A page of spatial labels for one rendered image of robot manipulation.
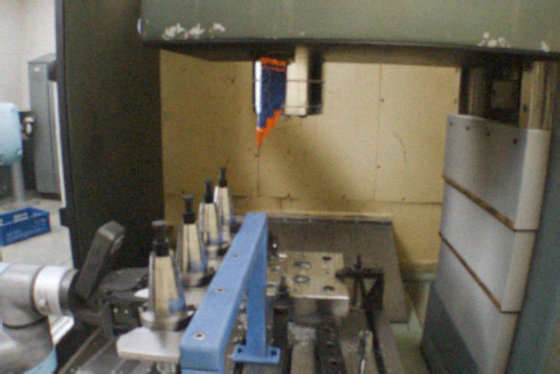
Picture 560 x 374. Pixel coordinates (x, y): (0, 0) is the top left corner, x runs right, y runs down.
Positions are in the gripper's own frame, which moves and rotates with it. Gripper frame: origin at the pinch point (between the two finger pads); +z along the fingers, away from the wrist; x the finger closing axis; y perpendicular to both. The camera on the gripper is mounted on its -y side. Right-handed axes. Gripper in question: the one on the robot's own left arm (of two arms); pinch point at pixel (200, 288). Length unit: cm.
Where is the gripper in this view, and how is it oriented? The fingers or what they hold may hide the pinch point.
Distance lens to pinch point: 61.4
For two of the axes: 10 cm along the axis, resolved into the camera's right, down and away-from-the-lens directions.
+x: -1.0, 2.3, -9.7
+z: 10.0, 0.1, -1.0
